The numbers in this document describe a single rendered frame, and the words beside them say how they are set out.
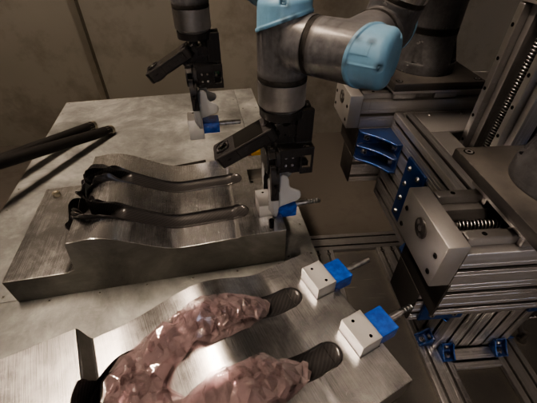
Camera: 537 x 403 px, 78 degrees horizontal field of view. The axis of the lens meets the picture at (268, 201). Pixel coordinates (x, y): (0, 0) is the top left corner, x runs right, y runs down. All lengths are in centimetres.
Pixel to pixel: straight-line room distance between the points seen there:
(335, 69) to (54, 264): 57
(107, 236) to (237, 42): 195
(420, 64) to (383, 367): 68
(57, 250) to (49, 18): 204
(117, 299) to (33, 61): 225
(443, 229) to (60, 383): 54
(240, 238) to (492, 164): 43
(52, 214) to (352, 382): 65
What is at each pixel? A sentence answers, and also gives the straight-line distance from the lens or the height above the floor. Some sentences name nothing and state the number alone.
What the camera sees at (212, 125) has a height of 94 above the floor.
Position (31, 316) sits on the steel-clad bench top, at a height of 80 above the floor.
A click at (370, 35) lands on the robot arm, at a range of 44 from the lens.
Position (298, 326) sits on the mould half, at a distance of 55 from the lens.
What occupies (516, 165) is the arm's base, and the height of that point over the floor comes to 106.
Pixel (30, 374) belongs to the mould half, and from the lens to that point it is 54.
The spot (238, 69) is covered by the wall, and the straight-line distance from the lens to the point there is 247.
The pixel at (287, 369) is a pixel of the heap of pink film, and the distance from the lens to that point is 48.
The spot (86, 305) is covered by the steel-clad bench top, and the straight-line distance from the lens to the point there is 71.
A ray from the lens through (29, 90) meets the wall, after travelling 289.
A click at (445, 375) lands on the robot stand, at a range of 132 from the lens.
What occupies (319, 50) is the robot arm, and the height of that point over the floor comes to 121.
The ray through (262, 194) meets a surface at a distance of 65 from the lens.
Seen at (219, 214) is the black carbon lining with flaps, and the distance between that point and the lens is 67.
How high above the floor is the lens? 134
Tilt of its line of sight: 41 degrees down
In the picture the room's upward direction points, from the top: straight up
